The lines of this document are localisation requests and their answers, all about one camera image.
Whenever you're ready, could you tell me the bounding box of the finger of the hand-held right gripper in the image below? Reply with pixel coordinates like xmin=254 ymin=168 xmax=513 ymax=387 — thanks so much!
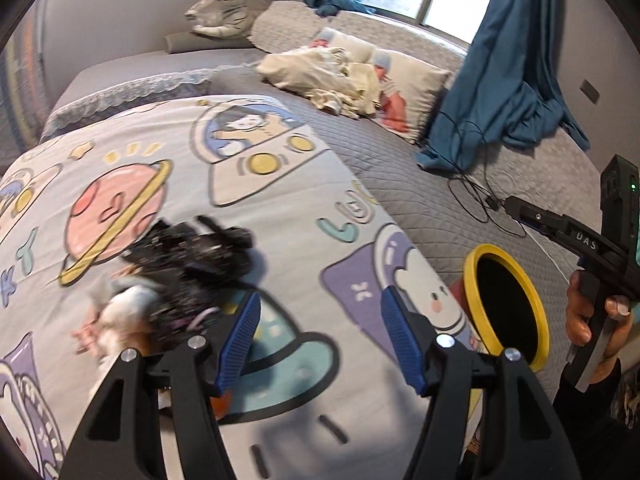
xmin=504 ymin=196 xmax=568 ymax=243

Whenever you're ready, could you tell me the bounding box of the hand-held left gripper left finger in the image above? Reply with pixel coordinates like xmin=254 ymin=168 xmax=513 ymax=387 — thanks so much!
xmin=60 ymin=290 xmax=263 ymax=480

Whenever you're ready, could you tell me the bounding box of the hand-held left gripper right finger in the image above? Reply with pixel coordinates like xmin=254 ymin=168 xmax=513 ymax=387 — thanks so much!
xmin=380 ymin=285 xmax=563 ymax=480

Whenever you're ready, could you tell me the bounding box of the dark patterned garment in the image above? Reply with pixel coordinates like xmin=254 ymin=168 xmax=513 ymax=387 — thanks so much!
xmin=122 ymin=215 xmax=256 ymax=341

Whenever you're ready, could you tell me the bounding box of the yellow-rimmed black bin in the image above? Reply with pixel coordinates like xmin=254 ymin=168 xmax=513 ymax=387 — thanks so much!
xmin=462 ymin=243 xmax=551 ymax=373

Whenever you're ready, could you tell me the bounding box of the white tissue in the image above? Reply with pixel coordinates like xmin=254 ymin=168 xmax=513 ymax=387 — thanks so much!
xmin=95 ymin=285 xmax=161 ymax=356

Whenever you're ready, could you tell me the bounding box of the person's right forearm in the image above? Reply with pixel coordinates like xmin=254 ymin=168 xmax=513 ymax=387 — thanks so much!
xmin=552 ymin=357 xmax=640 ymax=480

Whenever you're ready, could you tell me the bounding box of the person's right hand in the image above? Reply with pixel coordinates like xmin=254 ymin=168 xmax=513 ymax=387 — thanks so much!
xmin=566 ymin=269 xmax=635 ymax=361

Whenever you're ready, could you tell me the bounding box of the grey quilted sofa bed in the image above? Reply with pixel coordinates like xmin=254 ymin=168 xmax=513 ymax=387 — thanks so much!
xmin=207 ymin=65 xmax=601 ymax=311

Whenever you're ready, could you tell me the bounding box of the cartoon printed blanket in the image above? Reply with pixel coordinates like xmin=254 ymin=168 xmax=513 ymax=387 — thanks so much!
xmin=0 ymin=94 xmax=481 ymax=480

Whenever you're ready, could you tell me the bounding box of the long blue curtain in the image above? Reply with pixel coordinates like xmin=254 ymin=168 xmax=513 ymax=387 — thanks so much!
xmin=416 ymin=0 xmax=591 ymax=172

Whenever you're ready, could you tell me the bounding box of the baby print white pillow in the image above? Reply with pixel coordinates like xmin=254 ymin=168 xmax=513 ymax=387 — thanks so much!
xmin=310 ymin=27 xmax=376 ymax=63
xmin=372 ymin=50 xmax=453 ymax=143

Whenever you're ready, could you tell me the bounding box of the cream crumpled cloth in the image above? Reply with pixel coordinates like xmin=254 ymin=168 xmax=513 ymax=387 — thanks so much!
xmin=256 ymin=46 xmax=383 ymax=118

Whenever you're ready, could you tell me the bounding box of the grey bed with lace trim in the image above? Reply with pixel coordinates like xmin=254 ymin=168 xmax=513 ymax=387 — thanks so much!
xmin=40 ymin=47 xmax=271 ymax=143

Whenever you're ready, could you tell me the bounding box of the grey bolster pillow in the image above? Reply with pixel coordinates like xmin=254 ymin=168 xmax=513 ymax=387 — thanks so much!
xmin=165 ymin=32 xmax=258 ymax=54

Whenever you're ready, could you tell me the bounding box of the white tiger plush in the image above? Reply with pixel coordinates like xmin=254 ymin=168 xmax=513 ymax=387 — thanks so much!
xmin=184 ymin=0 xmax=268 ymax=38

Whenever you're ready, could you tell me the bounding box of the black cable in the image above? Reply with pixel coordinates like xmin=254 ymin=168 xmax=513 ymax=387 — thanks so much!
xmin=422 ymin=110 xmax=531 ymax=241

